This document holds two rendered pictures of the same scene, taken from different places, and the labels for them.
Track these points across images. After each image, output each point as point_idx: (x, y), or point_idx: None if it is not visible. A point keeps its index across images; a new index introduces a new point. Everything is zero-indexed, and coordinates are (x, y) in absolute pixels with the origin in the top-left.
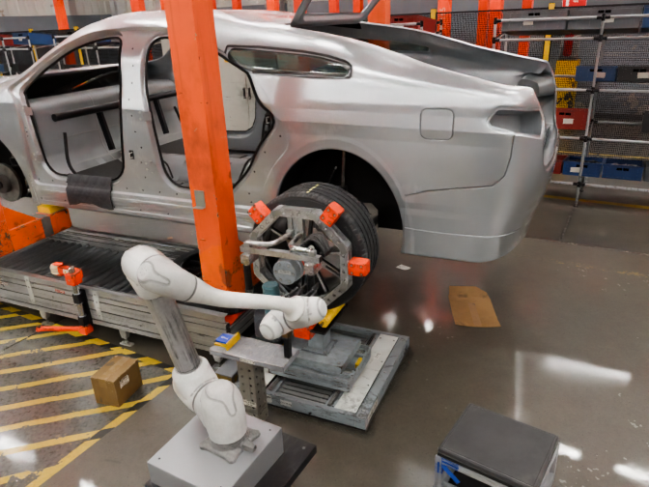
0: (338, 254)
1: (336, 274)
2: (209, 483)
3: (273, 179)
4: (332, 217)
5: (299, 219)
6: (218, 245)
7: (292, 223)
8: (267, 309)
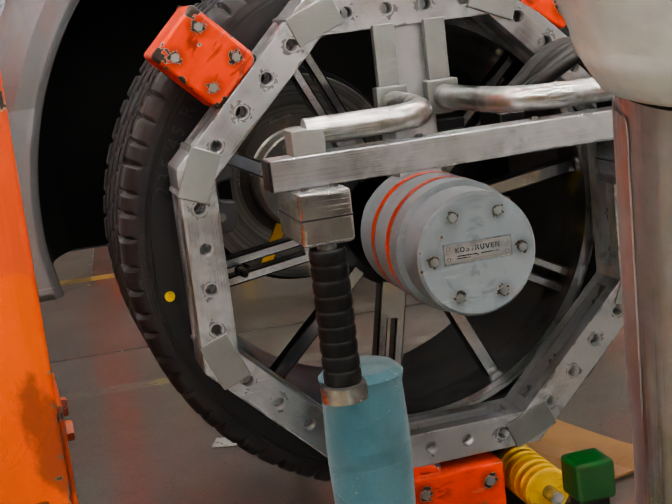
0: (534, 182)
1: (531, 276)
2: None
3: (22, 37)
4: None
5: (434, 24)
6: (13, 274)
7: (395, 53)
8: (378, 494)
